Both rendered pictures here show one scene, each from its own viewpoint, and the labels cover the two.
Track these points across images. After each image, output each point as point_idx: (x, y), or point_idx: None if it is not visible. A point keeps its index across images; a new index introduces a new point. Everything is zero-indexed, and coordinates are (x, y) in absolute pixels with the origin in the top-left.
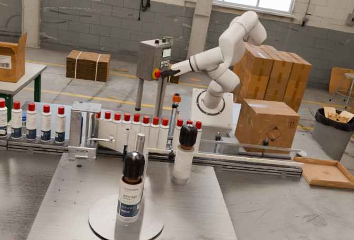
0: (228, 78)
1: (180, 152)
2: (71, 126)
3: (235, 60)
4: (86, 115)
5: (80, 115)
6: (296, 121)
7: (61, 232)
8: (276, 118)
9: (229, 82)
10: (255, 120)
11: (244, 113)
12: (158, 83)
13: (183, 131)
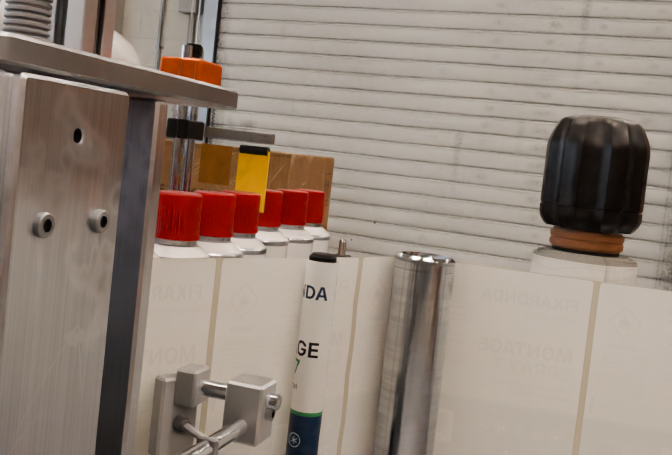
0: (114, 43)
1: (621, 277)
2: (12, 400)
3: None
4: None
5: (114, 158)
6: (331, 176)
7: None
8: (312, 174)
9: (124, 61)
10: (290, 188)
11: (192, 190)
12: None
13: (629, 141)
